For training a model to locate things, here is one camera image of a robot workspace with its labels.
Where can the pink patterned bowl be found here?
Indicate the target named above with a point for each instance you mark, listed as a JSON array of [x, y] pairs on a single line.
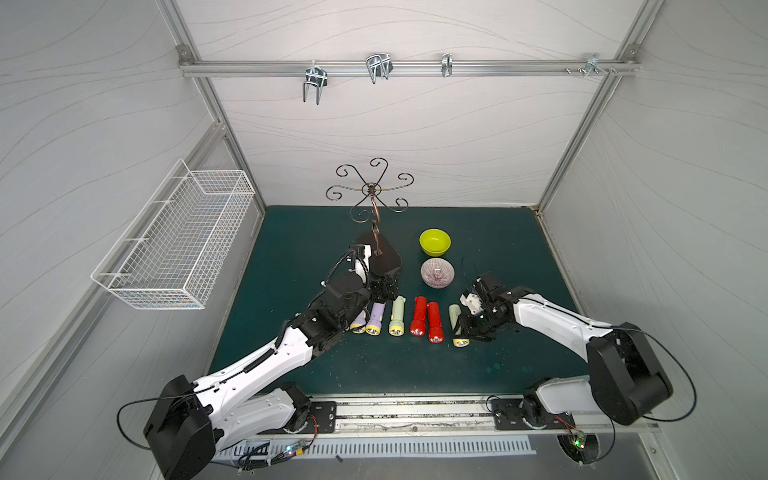
[[437, 273]]

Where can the white wire basket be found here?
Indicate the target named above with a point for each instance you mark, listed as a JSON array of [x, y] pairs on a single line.
[[170, 255]]

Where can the aluminium top rail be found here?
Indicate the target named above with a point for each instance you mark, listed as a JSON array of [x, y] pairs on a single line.
[[401, 68]]

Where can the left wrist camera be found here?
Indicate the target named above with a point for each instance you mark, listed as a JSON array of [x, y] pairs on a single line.
[[361, 254]]

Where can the metal double hook left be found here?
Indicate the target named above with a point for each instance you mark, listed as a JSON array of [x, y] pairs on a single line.
[[316, 79]]

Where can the metal double hook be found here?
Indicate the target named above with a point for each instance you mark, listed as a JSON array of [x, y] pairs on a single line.
[[379, 65], [316, 79]]

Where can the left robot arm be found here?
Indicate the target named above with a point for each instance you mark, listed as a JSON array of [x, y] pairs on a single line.
[[183, 452]]

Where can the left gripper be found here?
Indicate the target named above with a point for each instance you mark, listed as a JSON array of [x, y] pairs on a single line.
[[387, 285]]

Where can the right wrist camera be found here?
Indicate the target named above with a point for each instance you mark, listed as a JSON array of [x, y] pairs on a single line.
[[472, 302]]

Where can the small metal hook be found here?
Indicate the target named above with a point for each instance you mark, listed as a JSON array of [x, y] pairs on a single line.
[[446, 65]]

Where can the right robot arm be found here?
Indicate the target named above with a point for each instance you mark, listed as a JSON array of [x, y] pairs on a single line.
[[625, 379]]

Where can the red flashlight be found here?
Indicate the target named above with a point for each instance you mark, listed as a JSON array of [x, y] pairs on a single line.
[[435, 328], [418, 322]]

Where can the pale green flashlight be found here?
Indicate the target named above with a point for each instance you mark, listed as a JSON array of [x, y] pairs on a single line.
[[396, 326], [457, 320]]

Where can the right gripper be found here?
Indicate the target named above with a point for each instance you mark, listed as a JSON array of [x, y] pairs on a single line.
[[474, 321]]

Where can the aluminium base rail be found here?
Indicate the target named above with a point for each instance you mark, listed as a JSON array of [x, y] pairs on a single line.
[[414, 414]]

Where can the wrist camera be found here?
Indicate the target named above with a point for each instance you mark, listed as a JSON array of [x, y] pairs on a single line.
[[472, 302], [361, 254]]

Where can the metal hook right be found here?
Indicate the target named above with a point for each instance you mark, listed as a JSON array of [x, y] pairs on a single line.
[[592, 67]]

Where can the lime green bowl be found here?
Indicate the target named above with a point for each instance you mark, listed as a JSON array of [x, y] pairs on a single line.
[[435, 242]]

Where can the purple flashlight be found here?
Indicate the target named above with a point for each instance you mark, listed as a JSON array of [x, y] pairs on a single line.
[[359, 324], [374, 323]]

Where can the copper wire jewelry stand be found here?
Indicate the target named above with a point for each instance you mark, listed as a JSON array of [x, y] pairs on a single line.
[[384, 261]]

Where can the metal double hook middle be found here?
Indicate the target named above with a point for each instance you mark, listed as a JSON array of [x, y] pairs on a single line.
[[379, 65]]

